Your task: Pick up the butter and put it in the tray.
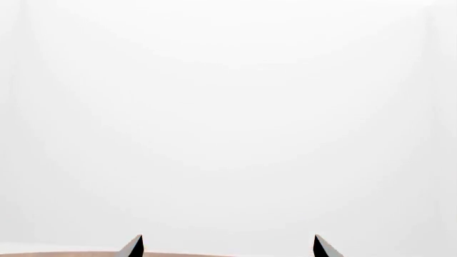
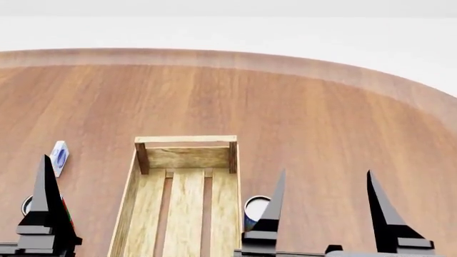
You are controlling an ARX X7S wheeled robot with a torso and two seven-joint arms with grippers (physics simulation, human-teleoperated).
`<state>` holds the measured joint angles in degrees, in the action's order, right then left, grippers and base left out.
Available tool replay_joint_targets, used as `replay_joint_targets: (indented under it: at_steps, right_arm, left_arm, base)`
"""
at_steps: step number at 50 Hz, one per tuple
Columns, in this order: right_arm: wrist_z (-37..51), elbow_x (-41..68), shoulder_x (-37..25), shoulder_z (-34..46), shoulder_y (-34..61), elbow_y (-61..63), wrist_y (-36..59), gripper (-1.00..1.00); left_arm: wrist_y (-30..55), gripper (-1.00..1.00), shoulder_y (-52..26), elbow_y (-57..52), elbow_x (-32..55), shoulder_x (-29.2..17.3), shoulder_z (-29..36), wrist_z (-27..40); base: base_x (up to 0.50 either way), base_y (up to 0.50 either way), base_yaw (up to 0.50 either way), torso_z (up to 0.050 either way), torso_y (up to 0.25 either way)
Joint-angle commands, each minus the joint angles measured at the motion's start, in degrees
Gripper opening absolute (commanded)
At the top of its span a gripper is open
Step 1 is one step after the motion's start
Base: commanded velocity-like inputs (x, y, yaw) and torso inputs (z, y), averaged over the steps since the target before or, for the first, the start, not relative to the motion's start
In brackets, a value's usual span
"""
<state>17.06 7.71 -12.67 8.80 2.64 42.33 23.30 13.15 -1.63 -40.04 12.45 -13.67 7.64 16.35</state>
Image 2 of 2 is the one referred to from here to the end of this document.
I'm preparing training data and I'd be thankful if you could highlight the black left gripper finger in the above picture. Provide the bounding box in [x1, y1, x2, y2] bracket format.
[16, 154, 84, 253]

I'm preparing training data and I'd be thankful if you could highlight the blue can with white lid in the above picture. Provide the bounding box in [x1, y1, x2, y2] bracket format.
[243, 195, 273, 233]

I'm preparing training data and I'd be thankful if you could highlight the dark rimmed metal can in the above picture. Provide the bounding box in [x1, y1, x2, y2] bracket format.
[21, 194, 36, 218]

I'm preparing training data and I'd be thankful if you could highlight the light wooden slatted tray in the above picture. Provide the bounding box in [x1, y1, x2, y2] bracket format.
[106, 134, 244, 257]

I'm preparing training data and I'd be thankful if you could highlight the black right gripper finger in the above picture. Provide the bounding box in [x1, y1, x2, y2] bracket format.
[241, 168, 287, 255]
[366, 169, 436, 253]

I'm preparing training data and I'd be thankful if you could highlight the white blue butter box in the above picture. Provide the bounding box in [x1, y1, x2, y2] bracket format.
[49, 140, 71, 178]

